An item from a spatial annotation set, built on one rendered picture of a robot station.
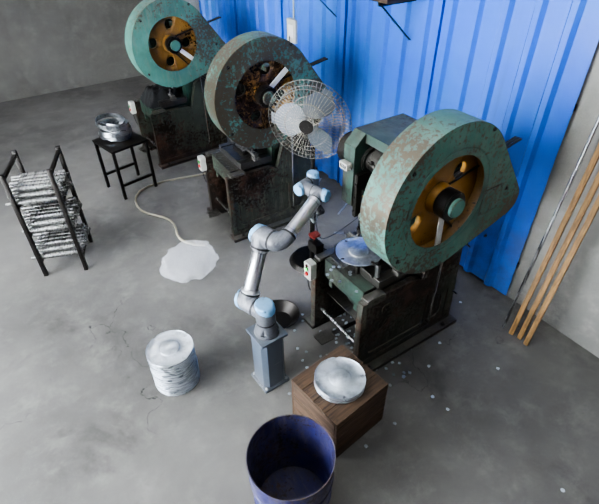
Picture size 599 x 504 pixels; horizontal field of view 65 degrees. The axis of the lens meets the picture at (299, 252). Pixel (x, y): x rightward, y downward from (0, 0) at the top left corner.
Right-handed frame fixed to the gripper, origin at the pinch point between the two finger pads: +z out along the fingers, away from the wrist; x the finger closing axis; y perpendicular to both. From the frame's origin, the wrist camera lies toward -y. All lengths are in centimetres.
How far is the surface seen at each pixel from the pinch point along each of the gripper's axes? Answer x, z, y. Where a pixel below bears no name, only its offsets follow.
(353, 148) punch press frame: -10, -57, -21
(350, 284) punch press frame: 1.2, 23.4, -40.3
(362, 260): -6.4, 7.2, -41.0
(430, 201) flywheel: -16, -49, -75
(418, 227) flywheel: -13, -33, -73
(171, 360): 110, 55, -6
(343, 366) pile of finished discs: 31, 46, -74
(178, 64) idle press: -26, -25, 280
